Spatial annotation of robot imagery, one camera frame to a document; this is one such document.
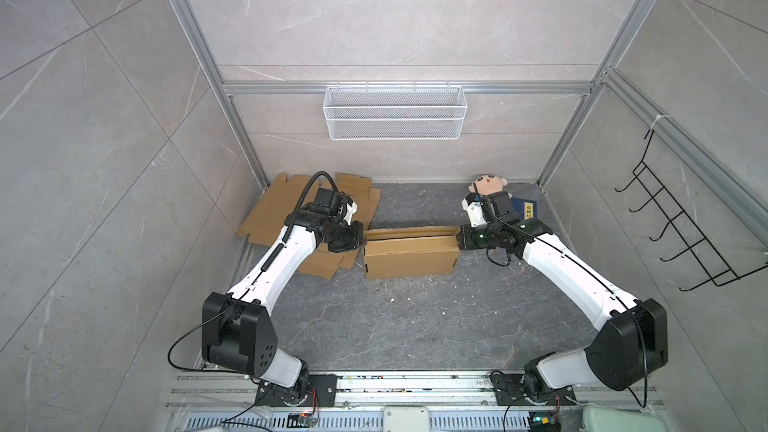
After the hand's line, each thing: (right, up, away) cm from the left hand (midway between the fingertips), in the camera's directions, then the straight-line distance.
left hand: (366, 235), depth 83 cm
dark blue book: (+58, +7, +28) cm, 65 cm away
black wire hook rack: (+74, +2, -16) cm, 76 cm away
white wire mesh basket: (+7, +40, +18) cm, 45 cm away
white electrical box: (+11, -42, -14) cm, 45 cm away
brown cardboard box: (+13, -4, -1) cm, 13 cm away
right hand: (+26, 0, +2) cm, 26 cm away
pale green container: (+58, -41, -15) cm, 73 cm away
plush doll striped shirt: (+43, +17, +27) cm, 54 cm away
